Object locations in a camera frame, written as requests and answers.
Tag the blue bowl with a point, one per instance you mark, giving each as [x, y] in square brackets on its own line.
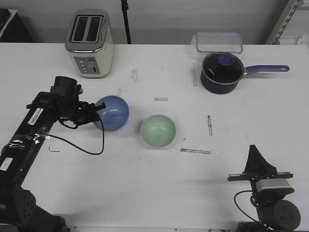
[115, 115]

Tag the cream and chrome toaster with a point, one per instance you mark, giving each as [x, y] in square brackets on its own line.
[89, 43]

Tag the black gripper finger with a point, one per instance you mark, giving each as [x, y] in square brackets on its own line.
[95, 118]
[99, 107]
[252, 163]
[260, 164]

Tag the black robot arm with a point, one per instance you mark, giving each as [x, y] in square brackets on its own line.
[18, 206]
[275, 214]

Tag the clear plastic food container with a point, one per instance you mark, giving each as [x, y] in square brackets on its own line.
[211, 41]

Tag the grey slotted shelf upright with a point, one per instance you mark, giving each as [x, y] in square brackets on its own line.
[282, 22]

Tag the glass pot lid blue knob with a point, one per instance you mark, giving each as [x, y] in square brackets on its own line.
[222, 68]

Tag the dark blue saucepan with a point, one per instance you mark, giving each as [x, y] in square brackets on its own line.
[226, 88]

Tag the green bowl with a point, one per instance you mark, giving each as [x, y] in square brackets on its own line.
[158, 131]

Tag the black box at left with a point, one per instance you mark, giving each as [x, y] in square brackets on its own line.
[12, 28]

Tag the white crumpled cloth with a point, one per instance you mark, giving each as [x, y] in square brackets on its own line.
[303, 40]

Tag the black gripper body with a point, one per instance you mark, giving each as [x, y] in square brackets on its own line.
[254, 178]
[68, 106]

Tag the black tripod pole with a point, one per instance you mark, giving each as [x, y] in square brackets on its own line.
[124, 8]

